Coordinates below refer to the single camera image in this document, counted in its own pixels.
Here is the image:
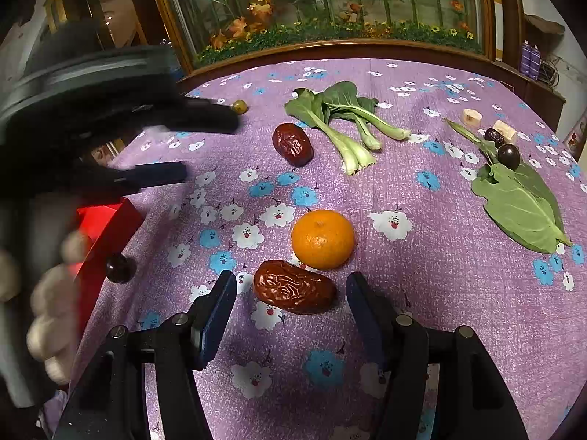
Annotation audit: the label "purple floral tablecloth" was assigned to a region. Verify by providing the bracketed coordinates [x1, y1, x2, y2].
[41, 57, 587, 440]

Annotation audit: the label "narrow green stalk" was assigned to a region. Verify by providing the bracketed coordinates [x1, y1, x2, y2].
[442, 117, 498, 163]

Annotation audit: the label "bok choy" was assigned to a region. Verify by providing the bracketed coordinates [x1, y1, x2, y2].
[284, 81, 412, 176]

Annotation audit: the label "broad green leaf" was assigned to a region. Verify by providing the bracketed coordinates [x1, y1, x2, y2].
[471, 162, 574, 254]

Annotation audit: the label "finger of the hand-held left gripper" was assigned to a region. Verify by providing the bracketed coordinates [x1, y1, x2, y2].
[156, 95, 241, 135]
[89, 160, 190, 195]

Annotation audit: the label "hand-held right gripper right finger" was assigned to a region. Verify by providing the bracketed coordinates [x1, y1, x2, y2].
[345, 272, 530, 440]

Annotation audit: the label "framed flower painting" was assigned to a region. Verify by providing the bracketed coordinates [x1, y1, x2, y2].
[146, 0, 497, 75]

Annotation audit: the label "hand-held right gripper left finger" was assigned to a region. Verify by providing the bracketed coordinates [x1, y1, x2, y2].
[52, 269, 238, 440]

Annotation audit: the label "purple bottles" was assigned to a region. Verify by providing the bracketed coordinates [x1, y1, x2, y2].
[519, 40, 543, 78]

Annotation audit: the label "orange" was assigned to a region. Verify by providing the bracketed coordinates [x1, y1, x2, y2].
[291, 209, 356, 271]

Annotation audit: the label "red box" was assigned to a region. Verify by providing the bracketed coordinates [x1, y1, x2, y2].
[69, 196, 146, 335]

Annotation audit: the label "red date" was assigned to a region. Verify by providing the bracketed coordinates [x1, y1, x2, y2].
[252, 259, 337, 315]
[272, 122, 315, 166]

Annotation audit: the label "dark plum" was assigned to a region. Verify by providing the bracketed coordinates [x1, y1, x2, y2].
[105, 253, 135, 284]
[496, 144, 522, 170]

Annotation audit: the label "person's left hand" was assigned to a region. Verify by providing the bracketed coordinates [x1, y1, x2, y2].
[0, 230, 95, 386]

